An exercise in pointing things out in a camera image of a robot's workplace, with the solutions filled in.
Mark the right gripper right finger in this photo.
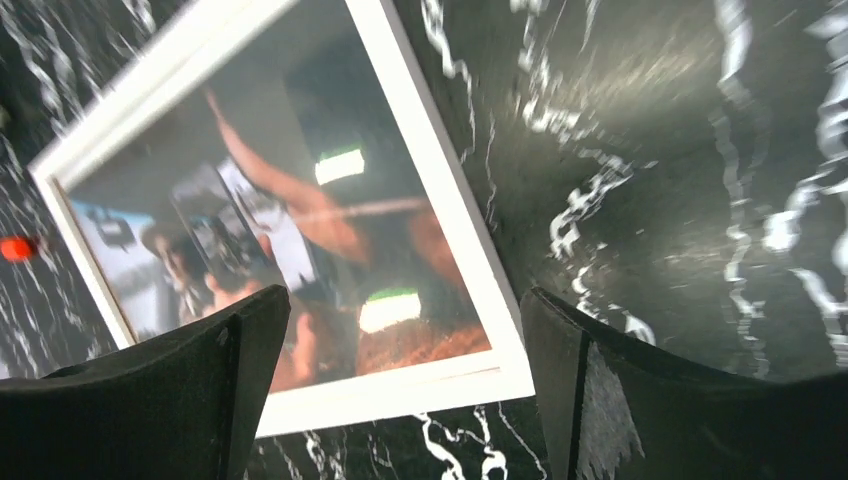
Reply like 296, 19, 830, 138
520, 287, 847, 479

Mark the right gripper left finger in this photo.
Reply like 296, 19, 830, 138
1, 285, 291, 479

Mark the white wooden picture frame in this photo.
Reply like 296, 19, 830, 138
29, 1, 534, 438

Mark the black orange marker pen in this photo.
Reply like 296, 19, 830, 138
0, 236, 41, 263

